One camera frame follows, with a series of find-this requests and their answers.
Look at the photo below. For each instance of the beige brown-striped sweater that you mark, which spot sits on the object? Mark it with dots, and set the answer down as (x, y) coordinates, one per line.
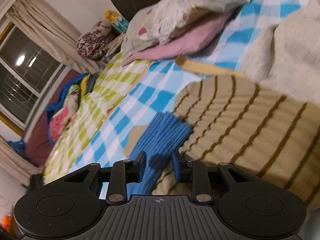
(268, 134)

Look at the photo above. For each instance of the cream knit blanket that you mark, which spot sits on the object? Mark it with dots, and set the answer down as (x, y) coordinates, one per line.
(285, 56)

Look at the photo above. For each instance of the grey floral pillow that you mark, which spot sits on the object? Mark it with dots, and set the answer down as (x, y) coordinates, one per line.
(168, 19)

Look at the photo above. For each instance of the beige curtain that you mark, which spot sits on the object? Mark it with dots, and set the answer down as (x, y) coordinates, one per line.
(15, 165)
(48, 29)

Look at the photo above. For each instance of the red patterned cloth bundle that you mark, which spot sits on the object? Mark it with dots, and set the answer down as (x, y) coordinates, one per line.
(94, 44)

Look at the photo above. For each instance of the blue plastic bag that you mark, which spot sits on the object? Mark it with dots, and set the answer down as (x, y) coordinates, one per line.
(19, 147)

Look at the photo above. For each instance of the colourful floral quilt pile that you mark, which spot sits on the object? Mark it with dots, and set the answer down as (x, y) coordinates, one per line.
(60, 113)

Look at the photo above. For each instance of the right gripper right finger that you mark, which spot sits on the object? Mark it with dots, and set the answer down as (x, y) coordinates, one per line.
(195, 173)

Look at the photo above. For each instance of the green checked bed sheet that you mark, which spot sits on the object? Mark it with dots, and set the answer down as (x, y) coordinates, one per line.
(109, 90)

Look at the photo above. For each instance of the pink pillow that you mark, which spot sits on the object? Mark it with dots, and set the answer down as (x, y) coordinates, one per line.
(192, 41)

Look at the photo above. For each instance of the maroon bed base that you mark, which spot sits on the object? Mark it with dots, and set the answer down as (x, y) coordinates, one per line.
(38, 147)

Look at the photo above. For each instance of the orange item on table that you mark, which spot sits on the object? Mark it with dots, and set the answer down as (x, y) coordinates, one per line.
(7, 223)

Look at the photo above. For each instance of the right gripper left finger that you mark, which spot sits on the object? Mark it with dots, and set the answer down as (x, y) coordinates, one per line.
(122, 173)

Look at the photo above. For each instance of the beige right curtain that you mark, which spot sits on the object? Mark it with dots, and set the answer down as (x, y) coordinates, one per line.
(48, 29)

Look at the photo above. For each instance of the blue checked bed sheet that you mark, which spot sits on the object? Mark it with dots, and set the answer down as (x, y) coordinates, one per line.
(155, 92)

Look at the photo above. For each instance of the barred window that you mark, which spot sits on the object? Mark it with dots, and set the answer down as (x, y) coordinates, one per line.
(27, 74)

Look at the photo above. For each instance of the yellow blue patterned bag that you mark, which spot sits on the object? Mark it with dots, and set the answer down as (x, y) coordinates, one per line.
(117, 21)

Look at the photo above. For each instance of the beige left curtain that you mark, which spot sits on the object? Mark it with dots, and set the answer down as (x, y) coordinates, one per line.
(15, 165)

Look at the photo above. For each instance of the blue striped knit sweater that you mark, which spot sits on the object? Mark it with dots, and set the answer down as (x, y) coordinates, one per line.
(163, 135)

